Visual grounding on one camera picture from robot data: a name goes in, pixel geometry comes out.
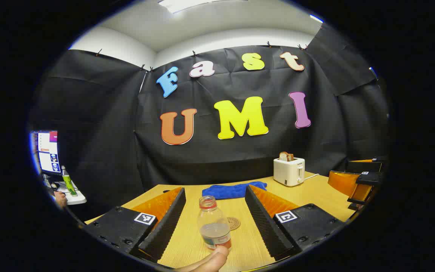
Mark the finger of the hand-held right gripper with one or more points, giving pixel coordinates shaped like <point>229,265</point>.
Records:
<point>344,183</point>
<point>366,166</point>

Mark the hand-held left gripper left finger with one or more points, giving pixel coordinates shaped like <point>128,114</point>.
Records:
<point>168,223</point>

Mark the green drink bottle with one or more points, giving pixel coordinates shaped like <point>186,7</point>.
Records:
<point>68,183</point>

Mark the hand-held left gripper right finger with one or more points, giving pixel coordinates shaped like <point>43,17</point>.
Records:
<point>263,223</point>

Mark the white toaster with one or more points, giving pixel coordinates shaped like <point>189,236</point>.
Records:
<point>287,172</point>

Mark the toasted bread slice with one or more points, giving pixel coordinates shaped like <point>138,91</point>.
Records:
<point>290,157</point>
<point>283,156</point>

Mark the computer monitor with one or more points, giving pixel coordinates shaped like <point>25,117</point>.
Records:
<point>47,151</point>

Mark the white side desk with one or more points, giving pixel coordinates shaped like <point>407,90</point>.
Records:
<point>76,198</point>

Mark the blue towel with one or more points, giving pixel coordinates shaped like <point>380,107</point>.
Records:
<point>225,191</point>

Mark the round brown coaster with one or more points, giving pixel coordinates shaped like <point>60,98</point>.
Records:
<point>235,223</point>

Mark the ceiling light panel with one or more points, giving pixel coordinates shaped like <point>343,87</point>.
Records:
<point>179,5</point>

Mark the clear plastic water bottle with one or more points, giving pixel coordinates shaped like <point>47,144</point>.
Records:
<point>213,226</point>

